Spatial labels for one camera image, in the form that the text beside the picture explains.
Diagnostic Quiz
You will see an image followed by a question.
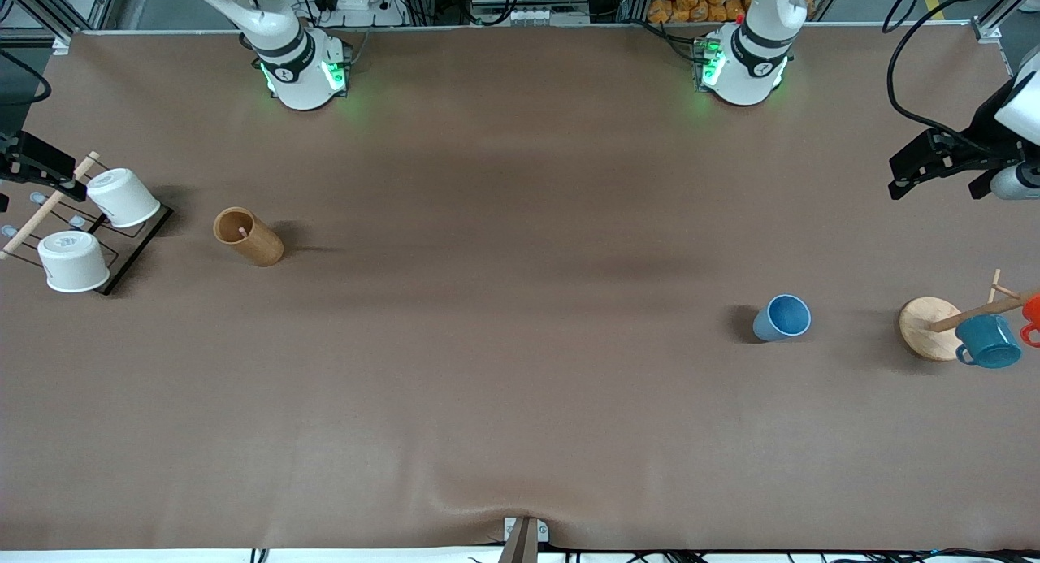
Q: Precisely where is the blue plastic cup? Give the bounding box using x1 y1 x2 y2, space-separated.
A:
752 294 813 343

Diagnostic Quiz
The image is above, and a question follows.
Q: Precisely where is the white paper cup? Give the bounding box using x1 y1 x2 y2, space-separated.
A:
86 168 162 228
37 231 111 293

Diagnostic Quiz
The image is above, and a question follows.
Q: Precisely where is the brown wooden chopstick holder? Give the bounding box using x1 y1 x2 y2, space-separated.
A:
213 207 286 268

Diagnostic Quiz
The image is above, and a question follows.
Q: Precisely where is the wooden rack rod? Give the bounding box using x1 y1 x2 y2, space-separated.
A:
0 151 101 262

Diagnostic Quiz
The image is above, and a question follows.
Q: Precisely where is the wooden mug tree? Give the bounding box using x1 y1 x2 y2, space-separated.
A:
898 269 1040 362

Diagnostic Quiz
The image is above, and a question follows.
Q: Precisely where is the teal ceramic mug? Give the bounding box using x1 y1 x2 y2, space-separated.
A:
955 314 1023 370

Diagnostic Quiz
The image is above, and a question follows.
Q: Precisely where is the orange bread pile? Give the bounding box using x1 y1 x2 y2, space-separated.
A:
648 0 814 24

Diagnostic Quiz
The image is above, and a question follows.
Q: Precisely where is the white power strip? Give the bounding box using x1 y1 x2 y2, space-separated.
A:
313 0 409 28

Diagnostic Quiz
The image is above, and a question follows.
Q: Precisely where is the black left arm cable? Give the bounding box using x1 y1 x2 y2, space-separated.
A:
884 0 1004 141

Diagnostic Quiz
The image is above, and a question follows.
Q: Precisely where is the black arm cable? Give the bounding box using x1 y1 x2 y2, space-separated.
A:
0 50 52 106
884 0 1004 141

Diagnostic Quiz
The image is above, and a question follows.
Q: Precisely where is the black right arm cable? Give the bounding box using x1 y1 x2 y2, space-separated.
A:
0 50 52 106

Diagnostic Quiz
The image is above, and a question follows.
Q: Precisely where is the black wire cup rack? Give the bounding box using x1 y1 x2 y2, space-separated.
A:
0 161 175 297

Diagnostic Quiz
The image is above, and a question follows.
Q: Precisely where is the aluminium frame post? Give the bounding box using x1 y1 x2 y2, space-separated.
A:
973 0 1040 42
0 0 123 44

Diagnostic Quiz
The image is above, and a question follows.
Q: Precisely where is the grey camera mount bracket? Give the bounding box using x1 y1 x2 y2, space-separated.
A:
497 517 550 563

